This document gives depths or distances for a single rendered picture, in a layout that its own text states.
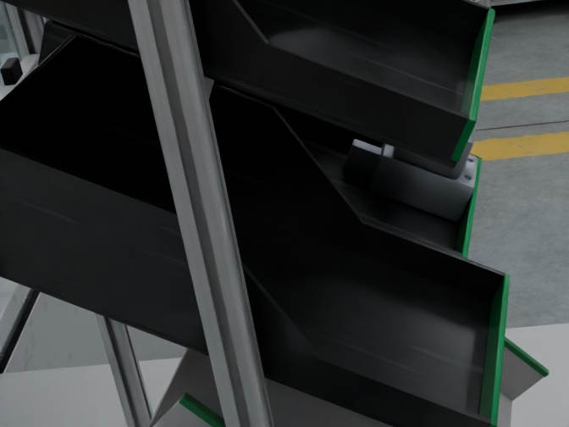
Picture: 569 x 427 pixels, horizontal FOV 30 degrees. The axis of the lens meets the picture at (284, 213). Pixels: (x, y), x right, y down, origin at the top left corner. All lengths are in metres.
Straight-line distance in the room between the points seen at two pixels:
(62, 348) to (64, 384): 0.36
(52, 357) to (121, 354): 0.63
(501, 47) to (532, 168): 1.01
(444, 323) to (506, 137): 2.92
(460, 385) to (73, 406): 0.68
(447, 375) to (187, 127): 0.22
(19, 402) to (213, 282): 0.76
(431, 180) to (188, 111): 0.30
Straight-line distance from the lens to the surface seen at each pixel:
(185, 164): 0.44
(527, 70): 4.01
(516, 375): 0.86
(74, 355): 1.63
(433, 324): 0.60
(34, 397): 1.21
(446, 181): 0.69
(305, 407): 0.67
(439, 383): 0.56
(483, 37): 0.52
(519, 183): 3.24
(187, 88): 0.42
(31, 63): 0.77
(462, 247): 0.65
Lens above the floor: 1.55
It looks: 29 degrees down
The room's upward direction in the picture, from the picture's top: 10 degrees counter-clockwise
